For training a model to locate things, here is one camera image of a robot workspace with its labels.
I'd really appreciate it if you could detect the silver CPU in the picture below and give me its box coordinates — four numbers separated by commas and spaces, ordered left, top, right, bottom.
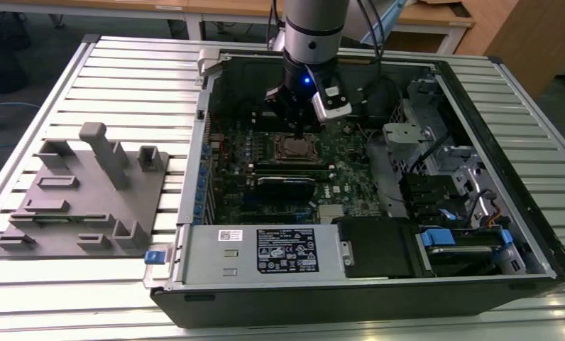
284, 138, 315, 158

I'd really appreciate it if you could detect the metal socket cover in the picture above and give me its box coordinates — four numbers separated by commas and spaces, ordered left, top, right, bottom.
275, 133, 324, 163

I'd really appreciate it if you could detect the CPU socket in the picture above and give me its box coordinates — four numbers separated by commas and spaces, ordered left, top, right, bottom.
272, 131, 325, 165

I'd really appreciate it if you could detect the black graphics card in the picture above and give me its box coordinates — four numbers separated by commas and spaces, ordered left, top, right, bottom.
256, 175, 317, 210

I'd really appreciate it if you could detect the grey case latch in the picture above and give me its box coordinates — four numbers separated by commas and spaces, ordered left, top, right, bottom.
195, 48, 223, 77

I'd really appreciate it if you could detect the silver drive cage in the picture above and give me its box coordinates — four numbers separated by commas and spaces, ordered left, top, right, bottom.
380, 77, 506, 228

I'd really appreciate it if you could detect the green motherboard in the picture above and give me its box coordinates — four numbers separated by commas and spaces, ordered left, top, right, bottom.
205, 117, 392, 227

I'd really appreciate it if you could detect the silver chipset heat sink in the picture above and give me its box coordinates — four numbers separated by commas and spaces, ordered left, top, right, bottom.
317, 204, 347, 218

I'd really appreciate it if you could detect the black disk bay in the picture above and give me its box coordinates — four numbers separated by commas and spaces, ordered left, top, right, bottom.
399, 173, 468, 228

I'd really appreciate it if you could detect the silver power supply unit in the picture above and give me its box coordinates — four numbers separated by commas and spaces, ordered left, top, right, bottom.
171, 224, 348, 285

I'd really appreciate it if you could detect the blue disk carrier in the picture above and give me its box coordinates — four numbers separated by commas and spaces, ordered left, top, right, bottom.
416, 227, 515, 266

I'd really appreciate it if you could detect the grey parts rack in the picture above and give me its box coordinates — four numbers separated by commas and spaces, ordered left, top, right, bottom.
0, 121, 171, 257

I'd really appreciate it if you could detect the black PC case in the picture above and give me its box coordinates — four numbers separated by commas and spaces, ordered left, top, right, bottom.
141, 48, 565, 330

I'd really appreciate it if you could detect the wooden cabinet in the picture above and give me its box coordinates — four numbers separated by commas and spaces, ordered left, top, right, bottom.
452, 0, 565, 99

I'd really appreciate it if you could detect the black office chair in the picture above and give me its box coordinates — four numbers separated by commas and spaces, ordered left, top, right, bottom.
0, 10, 33, 95

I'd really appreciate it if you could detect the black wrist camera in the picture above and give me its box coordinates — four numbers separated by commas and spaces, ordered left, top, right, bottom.
264, 87, 288, 107

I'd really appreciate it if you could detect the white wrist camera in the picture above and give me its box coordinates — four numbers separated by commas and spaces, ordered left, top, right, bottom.
309, 80, 352, 124

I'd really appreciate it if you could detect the black looped cable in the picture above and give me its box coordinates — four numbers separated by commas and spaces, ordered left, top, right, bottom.
360, 76, 403, 121

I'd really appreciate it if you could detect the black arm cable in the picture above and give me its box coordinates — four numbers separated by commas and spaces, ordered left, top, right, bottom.
355, 0, 387, 68

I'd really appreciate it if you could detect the coloured wire bundle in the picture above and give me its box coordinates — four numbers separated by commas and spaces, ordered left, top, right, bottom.
480, 208, 507, 229

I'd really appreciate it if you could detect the blue floor cable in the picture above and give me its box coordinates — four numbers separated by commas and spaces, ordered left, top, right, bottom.
0, 101, 41, 147

